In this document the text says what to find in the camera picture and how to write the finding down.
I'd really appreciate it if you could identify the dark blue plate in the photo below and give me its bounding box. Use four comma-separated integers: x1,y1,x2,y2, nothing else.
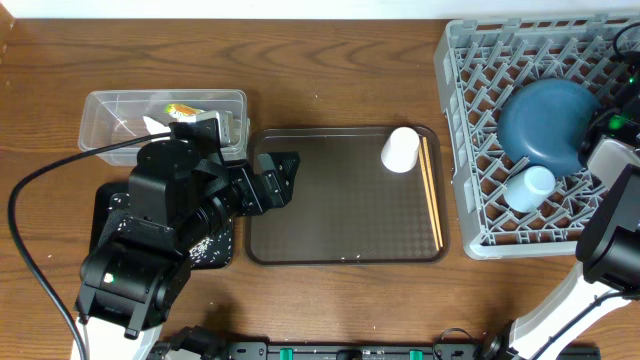
497,78,600,177

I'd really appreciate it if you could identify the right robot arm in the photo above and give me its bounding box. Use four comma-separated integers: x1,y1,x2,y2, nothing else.
474,61,639,360

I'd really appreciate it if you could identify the right wooden chopstick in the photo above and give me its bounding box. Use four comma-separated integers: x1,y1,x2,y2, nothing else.
422,136,444,250

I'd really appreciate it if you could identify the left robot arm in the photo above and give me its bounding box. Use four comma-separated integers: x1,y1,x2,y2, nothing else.
72,139,300,359

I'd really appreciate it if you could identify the clear plastic bin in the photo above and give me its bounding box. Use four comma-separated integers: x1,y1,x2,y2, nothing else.
78,89,250,161

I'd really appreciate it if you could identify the white cup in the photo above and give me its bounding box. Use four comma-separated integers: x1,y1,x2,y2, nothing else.
380,127,420,173

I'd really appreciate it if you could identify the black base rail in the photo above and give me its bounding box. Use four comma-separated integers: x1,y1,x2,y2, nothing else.
149,341,601,360

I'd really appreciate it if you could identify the left wooden chopstick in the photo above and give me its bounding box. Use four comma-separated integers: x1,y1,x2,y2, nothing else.
418,144,440,253

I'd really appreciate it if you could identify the brown serving tray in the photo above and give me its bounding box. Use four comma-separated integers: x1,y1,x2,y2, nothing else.
245,126,450,266

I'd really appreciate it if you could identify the black plastic tray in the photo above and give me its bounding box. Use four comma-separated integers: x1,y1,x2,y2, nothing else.
89,180,234,270

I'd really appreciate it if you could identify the light blue cup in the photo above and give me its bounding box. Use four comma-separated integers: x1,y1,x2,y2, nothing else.
504,166,556,213

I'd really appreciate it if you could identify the white napkin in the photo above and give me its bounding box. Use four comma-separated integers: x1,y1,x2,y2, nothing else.
142,116,170,135

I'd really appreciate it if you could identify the white rice pile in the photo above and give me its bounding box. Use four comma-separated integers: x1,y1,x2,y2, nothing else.
91,193,233,270

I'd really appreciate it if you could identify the wooden chopstick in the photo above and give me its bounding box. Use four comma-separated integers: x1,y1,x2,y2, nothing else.
418,144,440,253
422,136,444,250

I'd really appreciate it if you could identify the yellow-green snack wrapper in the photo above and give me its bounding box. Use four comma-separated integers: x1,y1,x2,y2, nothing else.
164,103,203,123

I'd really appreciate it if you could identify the grey dishwasher rack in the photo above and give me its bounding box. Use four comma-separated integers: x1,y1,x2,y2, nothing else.
434,12,639,260

